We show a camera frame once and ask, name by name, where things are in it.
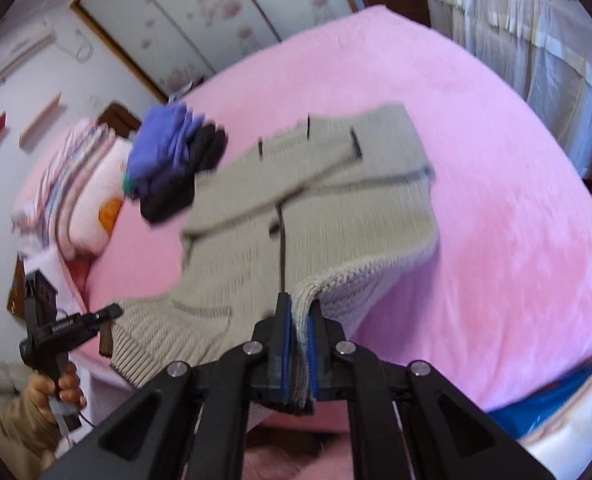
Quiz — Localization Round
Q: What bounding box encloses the white flower print quilt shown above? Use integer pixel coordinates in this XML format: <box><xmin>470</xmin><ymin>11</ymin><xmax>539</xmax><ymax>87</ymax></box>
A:
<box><xmin>71</xmin><ymin>140</ymin><xmax>137</xmax><ymax>261</ymax></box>

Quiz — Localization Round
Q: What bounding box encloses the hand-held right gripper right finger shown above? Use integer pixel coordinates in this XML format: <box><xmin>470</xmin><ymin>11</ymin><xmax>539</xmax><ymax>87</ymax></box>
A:
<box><xmin>306</xmin><ymin>305</ymin><xmax>557</xmax><ymax>480</ymax></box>

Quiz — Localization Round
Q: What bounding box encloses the wooden nightstand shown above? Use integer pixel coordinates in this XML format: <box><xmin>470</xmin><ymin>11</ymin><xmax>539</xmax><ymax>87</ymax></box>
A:
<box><xmin>7</xmin><ymin>255</ymin><xmax>29</xmax><ymax>316</ymax></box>

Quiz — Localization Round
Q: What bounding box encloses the blue cloth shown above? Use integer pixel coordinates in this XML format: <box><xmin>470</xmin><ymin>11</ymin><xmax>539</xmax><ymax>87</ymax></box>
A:
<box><xmin>486</xmin><ymin>365</ymin><xmax>592</xmax><ymax>436</ymax></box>

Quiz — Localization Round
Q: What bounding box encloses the pink wall shelf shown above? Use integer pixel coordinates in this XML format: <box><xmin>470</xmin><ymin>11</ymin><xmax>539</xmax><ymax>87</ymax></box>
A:
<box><xmin>18</xmin><ymin>91</ymin><xmax>63</xmax><ymax>150</ymax></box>

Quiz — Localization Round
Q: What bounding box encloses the air conditioner cable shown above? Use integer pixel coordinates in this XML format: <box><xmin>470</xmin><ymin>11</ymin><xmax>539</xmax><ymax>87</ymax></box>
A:
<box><xmin>58</xmin><ymin>30</ymin><xmax>94</xmax><ymax>61</ymax></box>

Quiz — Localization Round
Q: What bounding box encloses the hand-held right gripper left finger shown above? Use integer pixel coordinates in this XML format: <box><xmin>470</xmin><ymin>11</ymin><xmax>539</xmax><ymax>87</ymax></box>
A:
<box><xmin>41</xmin><ymin>292</ymin><xmax>294</xmax><ymax>480</ymax></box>

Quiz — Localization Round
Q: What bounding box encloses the beige knit cardigan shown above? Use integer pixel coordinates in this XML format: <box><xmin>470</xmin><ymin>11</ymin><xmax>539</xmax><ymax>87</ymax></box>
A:
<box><xmin>108</xmin><ymin>102</ymin><xmax>439</xmax><ymax>416</ymax></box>

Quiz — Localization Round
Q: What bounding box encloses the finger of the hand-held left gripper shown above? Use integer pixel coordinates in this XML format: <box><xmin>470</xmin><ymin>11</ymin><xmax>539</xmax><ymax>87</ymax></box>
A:
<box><xmin>76</xmin><ymin>302</ymin><xmax>125</xmax><ymax>331</ymax></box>

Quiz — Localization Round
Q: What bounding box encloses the dark wooden headboard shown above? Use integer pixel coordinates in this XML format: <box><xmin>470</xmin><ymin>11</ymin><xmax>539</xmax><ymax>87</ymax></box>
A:
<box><xmin>98</xmin><ymin>102</ymin><xmax>142</xmax><ymax>136</ymax></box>

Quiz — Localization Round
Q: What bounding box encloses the purple folded garment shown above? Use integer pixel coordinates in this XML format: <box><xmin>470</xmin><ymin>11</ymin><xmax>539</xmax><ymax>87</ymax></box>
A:
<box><xmin>125</xmin><ymin>104</ymin><xmax>207</xmax><ymax>201</ymax></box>

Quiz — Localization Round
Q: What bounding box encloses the person's left hand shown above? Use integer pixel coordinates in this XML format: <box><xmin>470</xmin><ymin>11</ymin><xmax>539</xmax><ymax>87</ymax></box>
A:
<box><xmin>28</xmin><ymin>360</ymin><xmax>88</xmax><ymax>423</ymax></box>

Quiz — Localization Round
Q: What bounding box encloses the pink bed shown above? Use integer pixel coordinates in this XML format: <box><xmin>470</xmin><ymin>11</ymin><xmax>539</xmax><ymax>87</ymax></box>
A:
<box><xmin>83</xmin><ymin>5</ymin><xmax>592</xmax><ymax>433</ymax></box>

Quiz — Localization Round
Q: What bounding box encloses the white lace covered furniture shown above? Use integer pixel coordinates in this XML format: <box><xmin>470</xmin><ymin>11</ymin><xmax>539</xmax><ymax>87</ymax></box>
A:
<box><xmin>421</xmin><ymin>0</ymin><xmax>592</xmax><ymax>176</ymax></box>

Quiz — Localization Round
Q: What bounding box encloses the person's left forearm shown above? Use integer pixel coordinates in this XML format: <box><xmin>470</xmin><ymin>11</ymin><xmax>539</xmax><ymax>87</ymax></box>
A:
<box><xmin>0</xmin><ymin>395</ymin><xmax>59</xmax><ymax>466</ymax></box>

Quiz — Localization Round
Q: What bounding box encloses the floral sliding door wardrobe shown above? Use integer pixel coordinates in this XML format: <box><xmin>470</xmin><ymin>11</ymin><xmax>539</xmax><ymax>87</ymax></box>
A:
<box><xmin>71</xmin><ymin>0</ymin><xmax>367</xmax><ymax>101</ymax></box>

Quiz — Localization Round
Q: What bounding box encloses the white air conditioner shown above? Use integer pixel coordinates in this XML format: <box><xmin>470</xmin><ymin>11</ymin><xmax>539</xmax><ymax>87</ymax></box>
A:
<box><xmin>0</xmin><ymin>17</ymin><xmax>57</xmax><ymax>96</ymax></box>

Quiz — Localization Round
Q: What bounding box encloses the black folded garment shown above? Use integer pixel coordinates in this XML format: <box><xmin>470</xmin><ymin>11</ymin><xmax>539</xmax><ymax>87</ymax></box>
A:
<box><xmin>141</xmin><ymin>125</ymin><xmax>227</xmax><ymax>223</ymax></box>

